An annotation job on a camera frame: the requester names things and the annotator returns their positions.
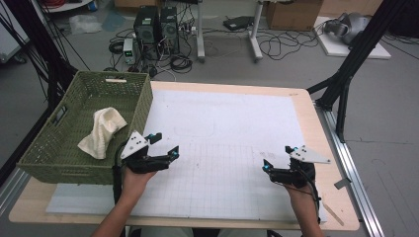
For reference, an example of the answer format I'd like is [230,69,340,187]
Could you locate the white grid mat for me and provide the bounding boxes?
[45,88,329,223]

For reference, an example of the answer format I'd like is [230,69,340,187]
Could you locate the hand-held gripper cable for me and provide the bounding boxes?
[294,160,323,225]
[112,141,133,205]

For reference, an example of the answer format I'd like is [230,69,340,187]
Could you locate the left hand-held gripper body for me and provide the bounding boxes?
[120,130,172,175]

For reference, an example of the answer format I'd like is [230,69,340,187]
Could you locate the clear plastic bag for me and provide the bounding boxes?
[68,14,104,36]

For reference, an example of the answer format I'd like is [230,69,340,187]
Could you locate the black metal stand with cables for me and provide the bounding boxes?
[0,0,79,187]

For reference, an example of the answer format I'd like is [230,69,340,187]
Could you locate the person's right hand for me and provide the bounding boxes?
[284,182,318,212]

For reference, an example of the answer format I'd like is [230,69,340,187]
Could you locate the person's grey pants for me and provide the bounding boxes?
[126,226,269,237]

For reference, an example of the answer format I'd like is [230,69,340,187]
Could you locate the flat black case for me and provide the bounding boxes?
[222,15,256,32]

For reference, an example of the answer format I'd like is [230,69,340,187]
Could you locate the coiled black cable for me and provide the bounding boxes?
[169,53,194,75]

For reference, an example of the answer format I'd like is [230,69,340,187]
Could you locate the large black computer tower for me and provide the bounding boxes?
[132,5,161,61]

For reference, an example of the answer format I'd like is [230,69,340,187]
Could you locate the white desk leg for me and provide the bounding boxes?
[248,0,265,63]
[196,0,207,64]

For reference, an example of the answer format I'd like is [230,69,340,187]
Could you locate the brown cardboard box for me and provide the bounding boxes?
[265,0,324,32]

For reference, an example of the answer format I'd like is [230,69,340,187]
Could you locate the cream printed baby garment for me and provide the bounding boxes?
[77,107,128,161]

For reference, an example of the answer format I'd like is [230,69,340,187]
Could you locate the green woven basket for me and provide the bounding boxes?
[17,70,154,186]

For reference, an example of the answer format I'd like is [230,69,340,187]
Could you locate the grey tape piece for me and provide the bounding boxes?
[333,177,353,191]

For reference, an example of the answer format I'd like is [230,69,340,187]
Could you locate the loose black floor cables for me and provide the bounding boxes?
[256,27,320,61]

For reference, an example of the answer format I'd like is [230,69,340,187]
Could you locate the white floor board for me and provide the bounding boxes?
[313,16,392,60]

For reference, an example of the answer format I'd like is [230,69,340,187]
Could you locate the left hand-held gripper cable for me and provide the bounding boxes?
[112,141,133,205]

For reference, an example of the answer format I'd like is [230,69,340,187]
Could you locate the thin wooden stick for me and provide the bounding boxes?
[321,200,346,227]

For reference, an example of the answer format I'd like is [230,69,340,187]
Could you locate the person's left hand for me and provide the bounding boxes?
[121,165,158,202]

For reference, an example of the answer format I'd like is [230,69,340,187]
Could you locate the slim black computer tower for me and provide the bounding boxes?
[159,6,181,55]

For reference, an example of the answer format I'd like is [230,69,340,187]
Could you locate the aluminium floor rail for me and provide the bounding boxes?
[315,104,385,237]

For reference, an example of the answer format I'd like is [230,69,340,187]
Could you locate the grey bench power supply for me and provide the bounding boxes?
[122,38,137,66]

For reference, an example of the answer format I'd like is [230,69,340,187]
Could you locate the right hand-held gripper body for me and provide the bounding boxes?
[268,145,332,190]

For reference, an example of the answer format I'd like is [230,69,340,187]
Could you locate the teal floor sheet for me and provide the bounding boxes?
[101,9,127,33]

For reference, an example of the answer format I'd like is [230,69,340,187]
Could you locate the white cabinet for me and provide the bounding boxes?
[0,0,32,64]

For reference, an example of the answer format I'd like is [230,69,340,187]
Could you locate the right hand-held gripper cable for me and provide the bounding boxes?
[294,160,323,225]

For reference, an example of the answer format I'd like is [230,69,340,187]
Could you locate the grey headset device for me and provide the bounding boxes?
[323,12,373,45]

